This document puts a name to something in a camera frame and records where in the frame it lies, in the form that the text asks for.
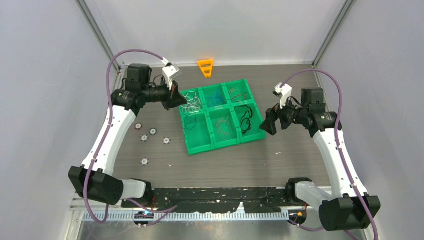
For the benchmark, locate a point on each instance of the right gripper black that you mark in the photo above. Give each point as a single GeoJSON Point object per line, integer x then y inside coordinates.
{"type": "Point", "coordinates": [273, 114]}

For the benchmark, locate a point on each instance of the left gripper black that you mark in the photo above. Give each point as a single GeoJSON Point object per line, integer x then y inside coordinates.
{"type": "Point", "coordinates": [173, 98]}

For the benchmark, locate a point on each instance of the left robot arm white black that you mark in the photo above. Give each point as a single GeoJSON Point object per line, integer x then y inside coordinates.
{"type": "Point", "coordinates": [94, 178]}

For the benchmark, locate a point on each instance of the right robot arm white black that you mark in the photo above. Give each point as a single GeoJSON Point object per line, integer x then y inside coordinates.
{"type": "Point", "coordinates": [346, 207]}

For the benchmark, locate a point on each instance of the orange triangular plastic piece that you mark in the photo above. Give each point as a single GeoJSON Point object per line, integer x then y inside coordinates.
{"type": "Point", "coordinates": [206, 67]}

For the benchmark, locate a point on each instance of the green plastic bin tray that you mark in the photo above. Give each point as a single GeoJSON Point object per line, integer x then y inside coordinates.
{"type": "Point", "coordinates": [220, 116]}

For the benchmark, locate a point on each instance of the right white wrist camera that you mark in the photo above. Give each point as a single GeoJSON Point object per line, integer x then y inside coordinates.
{"type": "Point", "coordinates": [283, 91]}

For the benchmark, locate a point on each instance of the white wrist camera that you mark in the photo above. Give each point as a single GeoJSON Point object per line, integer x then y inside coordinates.
{"type": "Point", "coordinates": [283, 91]}
{"type": "Point", "coordinates": [170, 72]}

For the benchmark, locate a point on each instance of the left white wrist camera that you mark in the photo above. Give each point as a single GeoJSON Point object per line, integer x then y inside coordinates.
{"type": "Point", "coordinates": [170, 72]}

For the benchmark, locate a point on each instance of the perforated metal rail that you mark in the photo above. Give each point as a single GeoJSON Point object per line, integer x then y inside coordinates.
{"type": "Point", "coordinates": [239, 215]}

